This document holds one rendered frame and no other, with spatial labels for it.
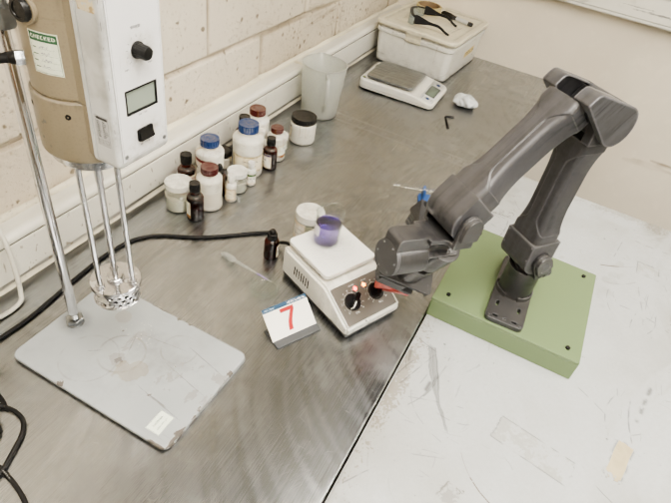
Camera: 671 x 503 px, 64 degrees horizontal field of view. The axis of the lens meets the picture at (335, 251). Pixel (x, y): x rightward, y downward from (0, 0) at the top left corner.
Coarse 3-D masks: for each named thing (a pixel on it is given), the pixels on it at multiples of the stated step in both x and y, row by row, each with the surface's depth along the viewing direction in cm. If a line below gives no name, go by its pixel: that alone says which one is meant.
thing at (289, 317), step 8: (288, 304) 95; (296, 304) 96; (304, 304) 97; (272, 312) 93; (280, 312) 94; (288, 312) 95; (296, 312) 96; (304, 312) 96; (272, 320) 93; (280, 320) 94; (288, 320) 94; (296, 320) 95; (304, 320) 96; (312, 320) 97; (272, 328) 93; (280, 328) 93; (288, 328) 94
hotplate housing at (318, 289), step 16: (288, 256) 102; (288, 272) 104; (304, 272) 99; (352, 272) 99; (304, 288) 101; (320, 288) 96; (320, 304) 98; (336, 304) 95; (336, 320) 95; (368, 320) 97
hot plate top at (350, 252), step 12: (300, 240) 101; (312, 240) 101; (348, 240) 103; (300, 252) 99; (312, 252) 98; (324, 252) 99; (336, 252) 100; (348, 252) 100; (360, 252) 101; (372, 252) 101; (312, 264) 97; (324, 264) 97; (336, 264) 97; (348, 264) 98; (360, 264) 99; (324, 276) 95
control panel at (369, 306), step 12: (360, 276) 99; (372, 276) 100; (336, 288) 96; (348, 288) 97; (360, 288) 98; (336, 300) 95; (360, 300) 97; (372, 300) 98; (384, 300) 99; (348, 312) 95; (360, 312) 96; (372, 312) 97; (348, 324) 94
